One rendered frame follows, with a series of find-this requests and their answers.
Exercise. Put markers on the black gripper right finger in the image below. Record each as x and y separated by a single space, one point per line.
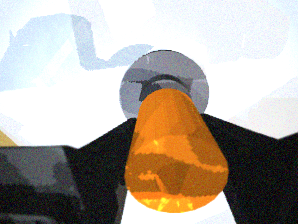
262 183

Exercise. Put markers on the orange knob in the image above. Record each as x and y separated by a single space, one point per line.
174 163

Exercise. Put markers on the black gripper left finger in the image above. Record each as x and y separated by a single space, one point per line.
91 176

